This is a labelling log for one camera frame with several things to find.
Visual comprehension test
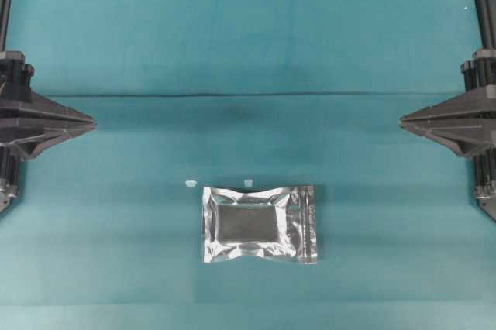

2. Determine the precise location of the silver zip bag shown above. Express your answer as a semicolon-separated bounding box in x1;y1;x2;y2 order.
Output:
202;185;318;264

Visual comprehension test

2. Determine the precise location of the left white tape scrap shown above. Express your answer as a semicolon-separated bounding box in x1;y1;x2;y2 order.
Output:
185;180;197;188

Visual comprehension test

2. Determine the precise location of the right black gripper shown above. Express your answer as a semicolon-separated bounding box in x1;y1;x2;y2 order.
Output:
398;49;496;207

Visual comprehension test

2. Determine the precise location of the left black base frame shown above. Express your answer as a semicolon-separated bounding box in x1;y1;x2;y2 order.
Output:
0;0;12;52

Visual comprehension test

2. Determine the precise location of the black base frame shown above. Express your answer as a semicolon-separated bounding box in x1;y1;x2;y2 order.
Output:
0;0;12;52
475;0;496;57

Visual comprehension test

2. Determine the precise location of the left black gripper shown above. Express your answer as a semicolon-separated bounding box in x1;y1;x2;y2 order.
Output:
0;50;97;207

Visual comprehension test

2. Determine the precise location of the right black base frame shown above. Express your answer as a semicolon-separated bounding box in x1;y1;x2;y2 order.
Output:
475;0;496;57

